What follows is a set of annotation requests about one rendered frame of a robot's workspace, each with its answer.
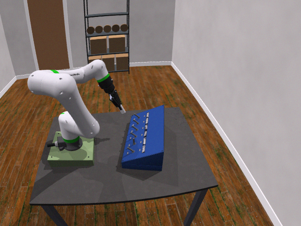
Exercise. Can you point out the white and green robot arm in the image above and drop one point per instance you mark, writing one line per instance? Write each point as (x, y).
(62, 85)

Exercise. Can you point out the blue control panel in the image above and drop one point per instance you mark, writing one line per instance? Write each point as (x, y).
(144, 147)

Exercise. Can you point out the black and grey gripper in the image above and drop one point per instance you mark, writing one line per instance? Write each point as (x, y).
(114, 98)

